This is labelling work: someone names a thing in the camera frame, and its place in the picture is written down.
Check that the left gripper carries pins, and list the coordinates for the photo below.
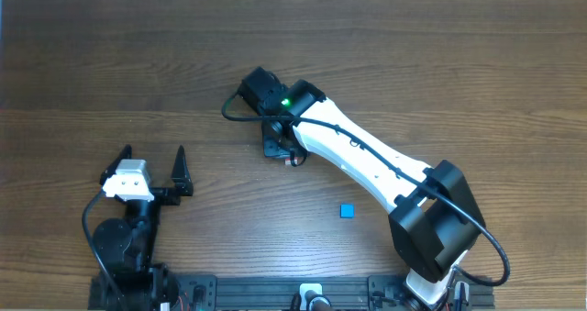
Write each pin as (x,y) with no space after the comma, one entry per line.
(165,196)

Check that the blue cube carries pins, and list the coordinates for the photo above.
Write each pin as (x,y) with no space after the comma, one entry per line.
(347,211)

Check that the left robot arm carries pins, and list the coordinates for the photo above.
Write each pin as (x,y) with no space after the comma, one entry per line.
(112,244)

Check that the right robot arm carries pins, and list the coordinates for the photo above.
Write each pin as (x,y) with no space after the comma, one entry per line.
(357,150)

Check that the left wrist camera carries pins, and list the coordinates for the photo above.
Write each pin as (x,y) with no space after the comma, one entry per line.
(130,180)

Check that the mounting rail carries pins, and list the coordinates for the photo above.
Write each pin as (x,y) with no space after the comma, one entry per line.
(266,292)

